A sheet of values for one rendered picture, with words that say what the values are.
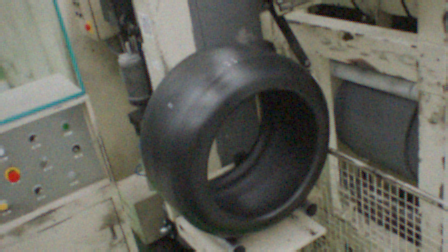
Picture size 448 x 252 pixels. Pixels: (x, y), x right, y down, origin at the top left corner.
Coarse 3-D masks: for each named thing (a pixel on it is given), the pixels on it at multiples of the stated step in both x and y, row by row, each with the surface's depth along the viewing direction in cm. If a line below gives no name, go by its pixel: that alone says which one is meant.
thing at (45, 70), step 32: (0, 0) 159; (32, 0) 164; (0, 32) 162; (32, 32) 167; (64, 32) 172; (0, 64) 165; (32, 64) 170; (64, 64) 176; (0, 96) 168; (32, 96) 173; (64, 96) 179
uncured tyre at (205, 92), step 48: (240, 48) 143; (192, 96) 130; (240, 96) 130; (288, 96) 169; (144, 144) 143; (192, 144) 128; (288, 144) 173; (192, 192) 132; (240, 192) 173; (288, 192) 164
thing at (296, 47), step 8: (264, 0) 165; (272, 0) 165; (272, 8) 166; (272, 16) 169; (280, 16) 168; (280, 24) 170; (288, 24) 171; (288, 32) 172; (288, 40) 175; (296, 40) 175; (296, 48) 176; (296, 56) 180; (304, 56) 179; (304, 64) 180
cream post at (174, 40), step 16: (144, 0) 151; (160, 0) 151; (176, 0) 154; (160, 16) 153; (176, 16) 155; (160, 32) 154; (176, 32) 157; (192, 32) 160; (160, 48) 156; (176, 48) 159; (192, 48) 162; (160, 64) 160; (160, 80) 166; (208, 160) 179
